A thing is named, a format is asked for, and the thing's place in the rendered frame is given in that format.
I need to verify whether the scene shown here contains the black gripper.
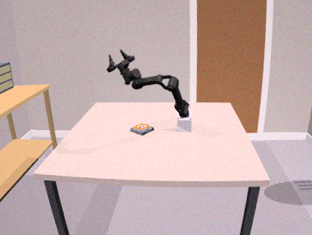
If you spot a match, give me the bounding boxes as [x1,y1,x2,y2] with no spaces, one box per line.
[107,49,135,76]

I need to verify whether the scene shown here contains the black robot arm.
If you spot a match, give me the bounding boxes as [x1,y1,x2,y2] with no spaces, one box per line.
[118,59,190,118]

